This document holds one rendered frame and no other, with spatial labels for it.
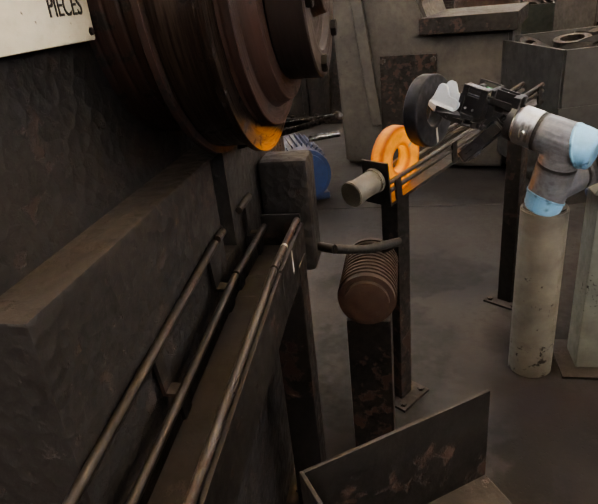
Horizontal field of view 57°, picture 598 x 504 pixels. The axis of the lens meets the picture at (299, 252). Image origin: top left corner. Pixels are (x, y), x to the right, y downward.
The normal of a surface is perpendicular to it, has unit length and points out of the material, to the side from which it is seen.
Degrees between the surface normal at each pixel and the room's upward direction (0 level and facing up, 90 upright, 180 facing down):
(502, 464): 0
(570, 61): 90
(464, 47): 90
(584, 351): 90
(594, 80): 90
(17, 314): 0
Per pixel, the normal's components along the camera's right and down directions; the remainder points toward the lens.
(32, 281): -0.10, -0.90
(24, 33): 0.98, -0.01
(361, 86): -0.41, 0.43
